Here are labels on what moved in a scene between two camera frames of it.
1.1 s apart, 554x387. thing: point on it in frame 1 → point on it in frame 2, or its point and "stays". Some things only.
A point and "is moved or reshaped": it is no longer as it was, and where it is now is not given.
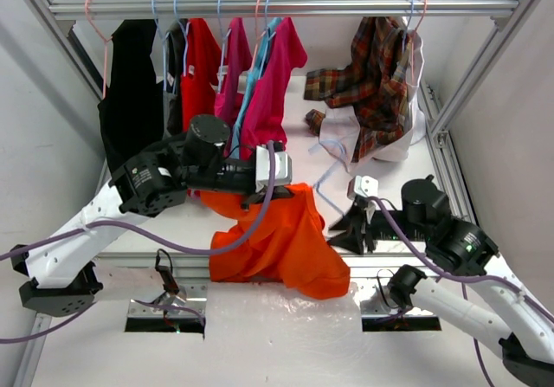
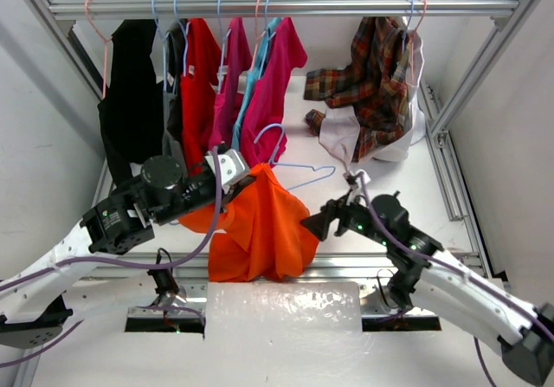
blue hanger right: (408, 22) stays
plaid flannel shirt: (376, 83) stays
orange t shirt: (291, 246) is moved or reshaped
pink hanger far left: (106, 40) stays
